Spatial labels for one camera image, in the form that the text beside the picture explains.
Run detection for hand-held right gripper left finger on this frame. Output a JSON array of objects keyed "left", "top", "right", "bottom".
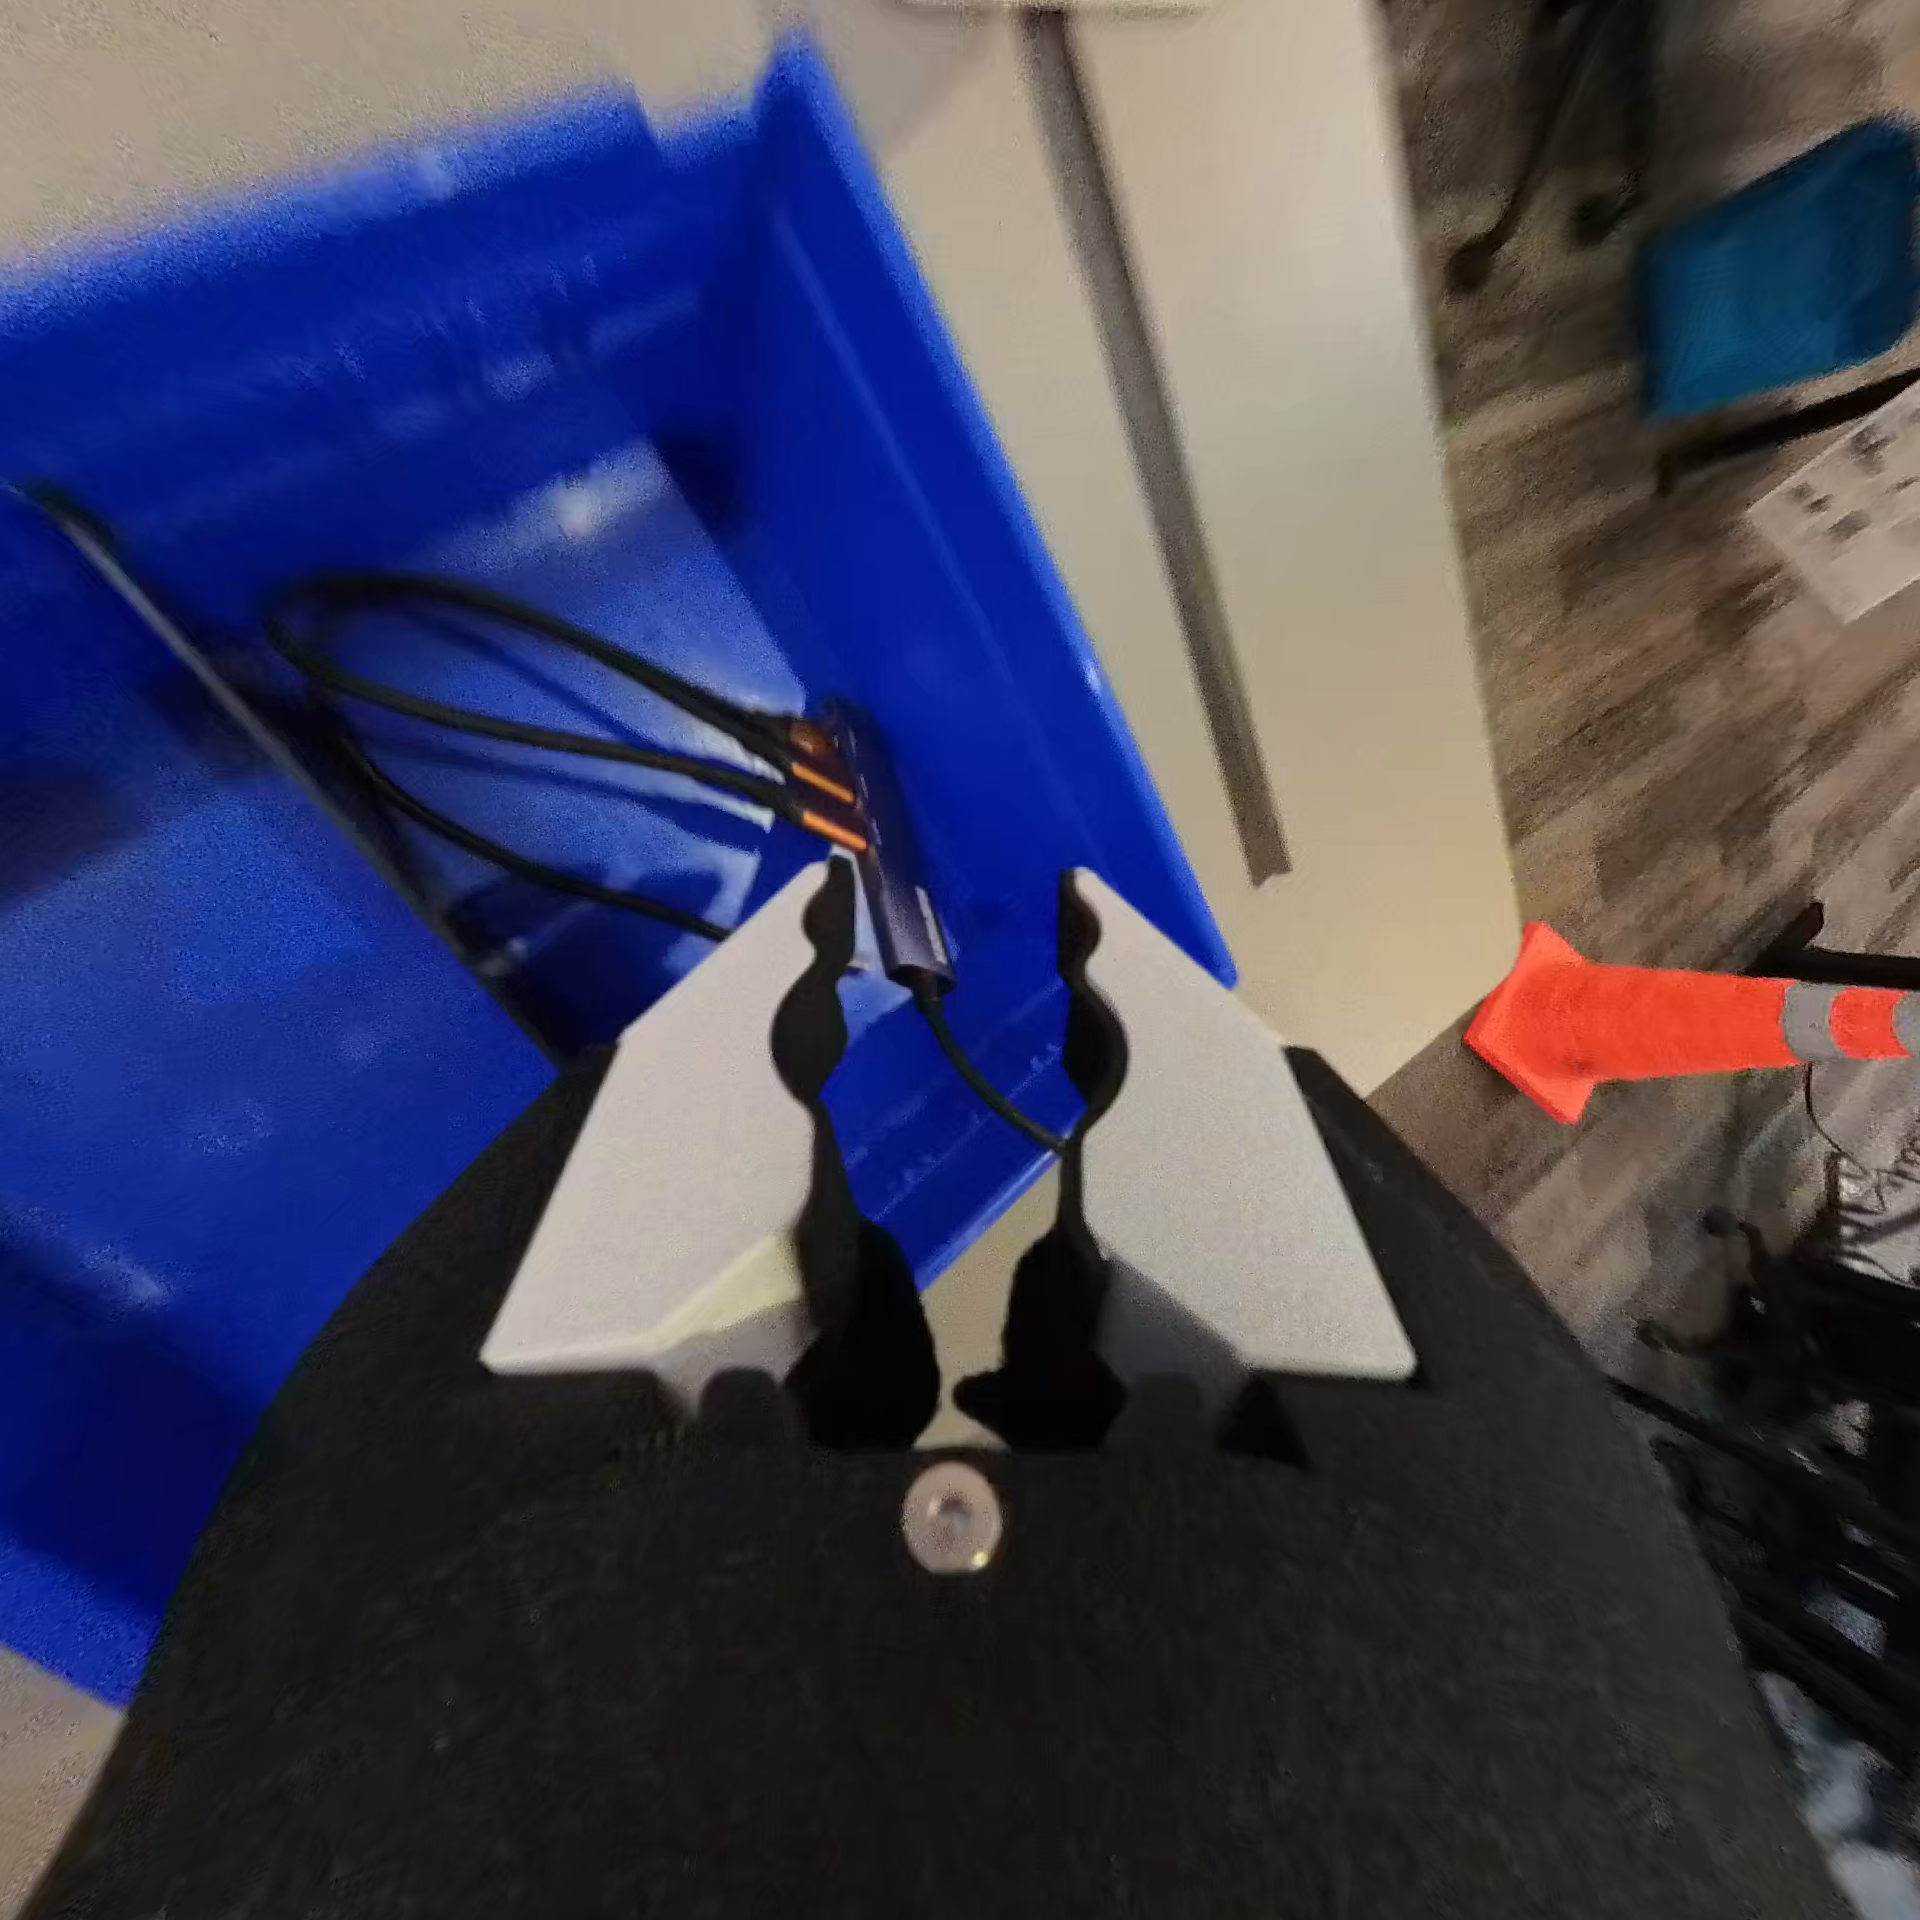
[{"left": 479, "top": 859, "right": 859, "bottom": 1415}]

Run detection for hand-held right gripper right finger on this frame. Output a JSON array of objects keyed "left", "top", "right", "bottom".
[{"left": 1056, "top": 866, "right": 1419, "bottom": 1421}]

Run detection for grey USB hub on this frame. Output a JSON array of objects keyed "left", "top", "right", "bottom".
[{"left": 803, "top": 694, "right": 1084, "bottom": 1161}]

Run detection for blue storage bin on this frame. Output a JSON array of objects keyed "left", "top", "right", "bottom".
[{"left": 0, "top": 38, "right": 1240, "bottom": 1712}]

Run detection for grey desk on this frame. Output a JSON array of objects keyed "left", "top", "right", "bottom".
[{"left": 0, "top": 0, "right": 1523, "bottom": 1920}]

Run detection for orange traffic cone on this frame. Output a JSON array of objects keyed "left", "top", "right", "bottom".
[{"left": 1461, "top": 919, "right": 1920, "bottom": 1128}]

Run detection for printed paper sheet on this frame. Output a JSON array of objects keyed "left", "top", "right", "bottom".
[{"left": 1748, "top": 406, "right": 1920, "bottom": 626}]

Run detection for blue plastic container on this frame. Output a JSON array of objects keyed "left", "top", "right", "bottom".
[{"left": 1625, "top": 118, "right": 1920, "bottom": 430}]

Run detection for black office chair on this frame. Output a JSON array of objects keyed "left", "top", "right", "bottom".
[{"left": 1440, "top": 0, "right": 1653, "bottom": 295}]

